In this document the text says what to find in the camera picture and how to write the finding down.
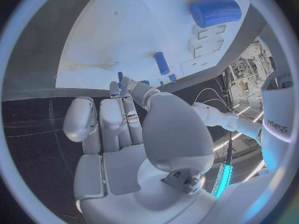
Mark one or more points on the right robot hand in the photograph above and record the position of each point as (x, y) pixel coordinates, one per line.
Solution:
(172, 134)

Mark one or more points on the thin blue peg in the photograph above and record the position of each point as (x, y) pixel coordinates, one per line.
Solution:
(120, 76)

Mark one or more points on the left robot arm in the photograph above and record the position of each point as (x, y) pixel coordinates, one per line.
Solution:
(224, 118)

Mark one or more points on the white task board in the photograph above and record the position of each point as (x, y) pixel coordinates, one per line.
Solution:
(130, 33)

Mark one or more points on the small blue peg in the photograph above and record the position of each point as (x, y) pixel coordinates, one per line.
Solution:
(162, 84)

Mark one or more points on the blue plug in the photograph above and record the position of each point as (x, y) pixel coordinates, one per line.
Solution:
(172, 78)

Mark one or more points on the black lamp stand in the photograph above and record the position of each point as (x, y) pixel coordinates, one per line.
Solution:
(230, 145)

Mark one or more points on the blue gear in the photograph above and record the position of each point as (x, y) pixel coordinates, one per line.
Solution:
(146, 82)

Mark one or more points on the glowing light bar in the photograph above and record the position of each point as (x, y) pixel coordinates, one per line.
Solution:
(224, 177)

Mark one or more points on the long blue cylinder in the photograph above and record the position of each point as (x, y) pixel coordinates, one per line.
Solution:
(161, 63)

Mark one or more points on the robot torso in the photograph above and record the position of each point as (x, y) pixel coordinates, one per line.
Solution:
(276, 115)

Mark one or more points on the large blue cylinder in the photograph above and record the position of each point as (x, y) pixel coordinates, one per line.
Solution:
(217, 12)

